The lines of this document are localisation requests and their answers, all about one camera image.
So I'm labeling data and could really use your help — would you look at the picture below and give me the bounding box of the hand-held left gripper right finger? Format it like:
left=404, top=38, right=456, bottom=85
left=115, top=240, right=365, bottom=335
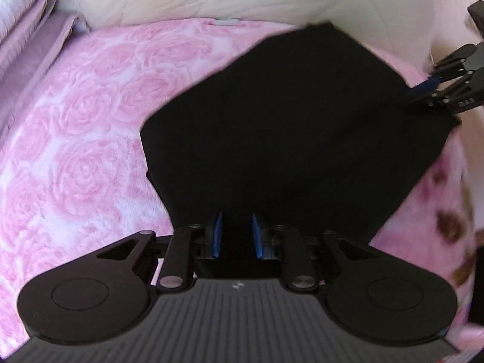
left=253, top=214, right=381, bottom=292

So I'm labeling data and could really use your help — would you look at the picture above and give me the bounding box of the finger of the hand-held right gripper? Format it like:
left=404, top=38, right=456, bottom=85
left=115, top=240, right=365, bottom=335
left=427, top=67, right=484, bottom=116
left=411, top=44, right=479, bottom=100

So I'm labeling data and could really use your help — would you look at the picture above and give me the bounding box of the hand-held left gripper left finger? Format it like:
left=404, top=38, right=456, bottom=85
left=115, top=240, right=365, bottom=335
left=96, top=212, right=224, bottom=293

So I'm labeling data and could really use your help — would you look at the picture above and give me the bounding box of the black garment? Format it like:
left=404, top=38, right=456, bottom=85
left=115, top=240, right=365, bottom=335
left=140, top=22, right=460, bottom=278

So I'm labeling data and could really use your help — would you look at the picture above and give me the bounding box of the pink brown-printed cloth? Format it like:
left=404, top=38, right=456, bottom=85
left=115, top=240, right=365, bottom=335
left=372, top=126, right=479, bottom=352

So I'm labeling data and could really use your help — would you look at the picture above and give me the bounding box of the pink rose blanket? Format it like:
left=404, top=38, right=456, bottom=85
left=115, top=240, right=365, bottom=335
left=0, top=17, right=435, bottom=348

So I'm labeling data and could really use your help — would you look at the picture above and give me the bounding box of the pink folded sheet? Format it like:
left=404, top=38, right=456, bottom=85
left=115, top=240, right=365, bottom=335
left=0, top=0, right=89, bottom=133

